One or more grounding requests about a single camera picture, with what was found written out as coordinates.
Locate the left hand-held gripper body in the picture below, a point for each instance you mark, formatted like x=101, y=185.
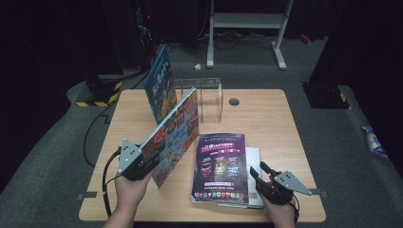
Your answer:
x=134, y=164

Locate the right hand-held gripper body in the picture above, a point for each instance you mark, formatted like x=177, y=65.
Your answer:
x=278, y=194

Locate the white book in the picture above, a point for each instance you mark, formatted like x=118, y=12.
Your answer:
x=255, y=158

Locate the green and blue picture book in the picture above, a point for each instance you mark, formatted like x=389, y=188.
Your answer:
x=177, y=133

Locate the purple magazine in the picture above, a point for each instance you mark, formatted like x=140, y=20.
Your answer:
x=220, y=167

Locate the dark blue picture book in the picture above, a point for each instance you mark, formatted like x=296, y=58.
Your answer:
x=158, y=85

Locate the clear acrylic book rack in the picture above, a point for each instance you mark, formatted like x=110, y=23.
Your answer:
x=212, y=104

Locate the person's right hand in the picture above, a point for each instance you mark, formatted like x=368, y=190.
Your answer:
x=283, y=215

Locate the person's left hand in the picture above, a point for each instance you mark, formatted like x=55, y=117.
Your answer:
x=130, y=196

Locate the grey tape strip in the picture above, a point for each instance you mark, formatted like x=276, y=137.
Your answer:
x=319, y=192
x=87, y=195

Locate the grey round table grommet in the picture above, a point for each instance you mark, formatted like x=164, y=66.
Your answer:
x=234, y=102

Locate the white paper scrap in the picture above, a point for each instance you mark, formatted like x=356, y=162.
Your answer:
x=197, y=66

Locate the blue and white packet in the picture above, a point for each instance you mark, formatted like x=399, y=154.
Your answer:
x=373, y=142

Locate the black computer tower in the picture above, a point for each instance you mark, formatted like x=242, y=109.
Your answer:
x=130, y=31

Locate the small red object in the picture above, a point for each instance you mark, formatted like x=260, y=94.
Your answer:
x=304, y=38

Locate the grey metal stand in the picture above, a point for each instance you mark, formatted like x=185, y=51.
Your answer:
x=247, y=20

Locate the black post with striped base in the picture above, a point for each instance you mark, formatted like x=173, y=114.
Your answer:
x=326, y=96
x=101, y=91

